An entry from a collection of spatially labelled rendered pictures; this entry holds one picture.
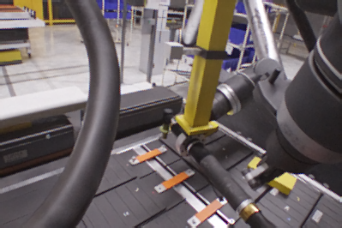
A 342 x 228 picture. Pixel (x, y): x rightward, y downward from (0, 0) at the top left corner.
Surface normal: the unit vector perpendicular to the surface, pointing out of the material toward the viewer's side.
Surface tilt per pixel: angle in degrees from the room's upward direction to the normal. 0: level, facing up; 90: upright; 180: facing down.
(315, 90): 97
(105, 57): 43
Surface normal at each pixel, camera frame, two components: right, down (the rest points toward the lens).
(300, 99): -0.99, -0.01
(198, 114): 0.43, 0.48
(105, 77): 0.40, -0.36
